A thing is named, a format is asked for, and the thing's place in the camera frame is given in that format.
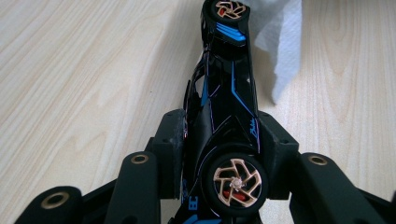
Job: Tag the blue and black toy car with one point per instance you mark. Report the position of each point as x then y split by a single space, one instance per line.
227 109

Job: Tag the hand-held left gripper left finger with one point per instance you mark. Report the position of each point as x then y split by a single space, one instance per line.
168 146

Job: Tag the white wet wipe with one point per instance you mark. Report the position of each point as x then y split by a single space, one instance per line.
283 46

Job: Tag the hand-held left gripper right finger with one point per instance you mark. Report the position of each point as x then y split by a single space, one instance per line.
277 155

